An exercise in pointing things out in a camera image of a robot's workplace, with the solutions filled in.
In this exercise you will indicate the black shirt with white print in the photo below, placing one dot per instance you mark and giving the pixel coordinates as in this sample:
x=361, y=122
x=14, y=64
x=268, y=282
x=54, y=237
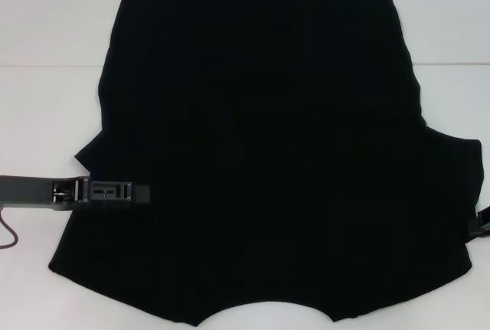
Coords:
x=268, y=115

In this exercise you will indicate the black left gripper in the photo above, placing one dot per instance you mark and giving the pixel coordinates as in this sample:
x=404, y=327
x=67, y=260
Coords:
x=27, y=192

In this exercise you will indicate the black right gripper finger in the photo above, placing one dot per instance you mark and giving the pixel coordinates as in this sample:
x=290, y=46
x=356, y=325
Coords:
x=486, y=215
x=478, y=228

